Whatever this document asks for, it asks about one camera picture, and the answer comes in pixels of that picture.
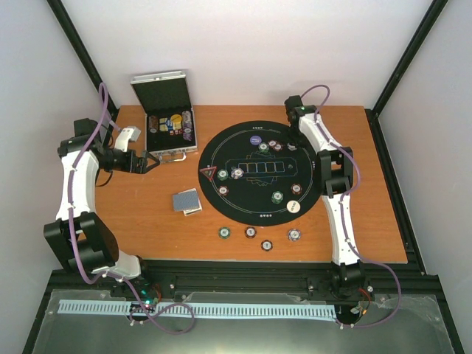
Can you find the purple chips in case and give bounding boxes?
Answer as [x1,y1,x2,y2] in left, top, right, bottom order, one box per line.
[182,111,193,141]

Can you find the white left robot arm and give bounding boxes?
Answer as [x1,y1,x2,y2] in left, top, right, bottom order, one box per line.
[44,119,160,297]

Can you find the aluminium poker chip case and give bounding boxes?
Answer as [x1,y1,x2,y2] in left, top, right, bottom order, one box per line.
[131,70,198,161]

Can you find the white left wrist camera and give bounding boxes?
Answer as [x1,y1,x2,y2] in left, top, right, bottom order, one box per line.
[114,126,141,152]

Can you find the blue chips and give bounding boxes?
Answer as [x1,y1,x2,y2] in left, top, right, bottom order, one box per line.
[231,168,244,179]

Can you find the black round poker mat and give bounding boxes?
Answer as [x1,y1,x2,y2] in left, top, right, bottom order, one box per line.
[198,121,320,226]

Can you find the yellow button in case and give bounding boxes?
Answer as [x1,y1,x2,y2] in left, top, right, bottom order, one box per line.
[170,114,182,126]

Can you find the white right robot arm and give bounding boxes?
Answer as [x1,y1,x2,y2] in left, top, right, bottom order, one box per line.
[284,95,365,299]

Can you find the blue-backed card deck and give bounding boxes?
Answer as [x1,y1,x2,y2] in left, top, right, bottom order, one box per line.
[173,188,201,212]

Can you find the brown poker chip stack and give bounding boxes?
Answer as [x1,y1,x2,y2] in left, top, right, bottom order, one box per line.
[244,226,257,239]

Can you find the green chips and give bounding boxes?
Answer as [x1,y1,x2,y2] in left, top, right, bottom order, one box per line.
[271,191,284,204]
[217,170,229,181]
[258,142,269,153]

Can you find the single brown chip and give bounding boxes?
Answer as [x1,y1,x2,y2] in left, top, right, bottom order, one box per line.
[218,186,229,195]
[261,240,273,251]

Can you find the blue poker chip stack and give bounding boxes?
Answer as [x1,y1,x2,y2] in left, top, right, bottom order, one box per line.
[287,229,302,241]

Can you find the brown chips in case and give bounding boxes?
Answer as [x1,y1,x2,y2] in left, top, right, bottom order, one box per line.
[147,116,159,133]

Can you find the green poker chip stack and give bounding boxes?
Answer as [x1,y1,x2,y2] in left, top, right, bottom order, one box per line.
[218,227,231,239]

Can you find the white playing card box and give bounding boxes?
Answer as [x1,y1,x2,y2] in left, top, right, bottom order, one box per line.
[183,207,202,216]

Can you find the brown chip mat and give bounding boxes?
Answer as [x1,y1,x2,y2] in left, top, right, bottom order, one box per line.
[291,184,302,195]

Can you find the light blue cable duct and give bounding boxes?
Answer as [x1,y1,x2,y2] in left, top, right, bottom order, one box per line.
[57,299,336,322]

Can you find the purple small blind button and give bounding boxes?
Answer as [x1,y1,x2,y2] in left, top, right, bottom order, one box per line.
[250,136,262,145]

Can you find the red triangular all-in marker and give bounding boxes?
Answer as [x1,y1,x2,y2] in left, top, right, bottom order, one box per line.
[199,166,217,181]

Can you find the white dealer button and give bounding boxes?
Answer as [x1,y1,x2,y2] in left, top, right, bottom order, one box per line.
[286,200,301,214]

